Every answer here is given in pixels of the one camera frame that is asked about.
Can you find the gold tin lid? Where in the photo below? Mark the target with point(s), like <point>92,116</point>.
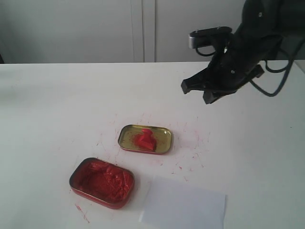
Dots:
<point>129,135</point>

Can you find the white cabinet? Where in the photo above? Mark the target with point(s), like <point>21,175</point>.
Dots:
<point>65,31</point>

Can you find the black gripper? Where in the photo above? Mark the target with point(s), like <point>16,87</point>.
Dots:
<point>233,69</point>

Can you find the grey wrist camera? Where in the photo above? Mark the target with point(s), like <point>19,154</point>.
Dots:
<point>209,37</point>

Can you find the red ink tin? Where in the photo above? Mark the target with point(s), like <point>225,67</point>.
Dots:
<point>102,182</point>

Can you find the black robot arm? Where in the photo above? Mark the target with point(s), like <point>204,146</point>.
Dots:
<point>261,18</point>

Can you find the red stamp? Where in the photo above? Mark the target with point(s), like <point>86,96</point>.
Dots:
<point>146,140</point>

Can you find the white paper sheet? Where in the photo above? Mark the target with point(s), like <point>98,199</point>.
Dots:
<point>171,204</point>

